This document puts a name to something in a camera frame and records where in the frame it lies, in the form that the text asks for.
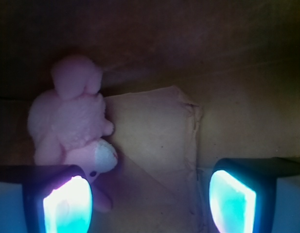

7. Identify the gripper glowing gel right finger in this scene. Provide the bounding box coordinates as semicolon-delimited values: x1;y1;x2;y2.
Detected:
209;157;300;233

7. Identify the gripper glowing gel left finger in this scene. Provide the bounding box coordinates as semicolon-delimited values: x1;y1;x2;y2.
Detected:
0;165;93;233

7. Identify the pink plush bunny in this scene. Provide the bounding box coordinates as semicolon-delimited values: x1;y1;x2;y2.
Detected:
27;54;118;213

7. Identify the brown paper bag tray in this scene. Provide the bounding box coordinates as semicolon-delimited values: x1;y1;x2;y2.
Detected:
0;0;300;233

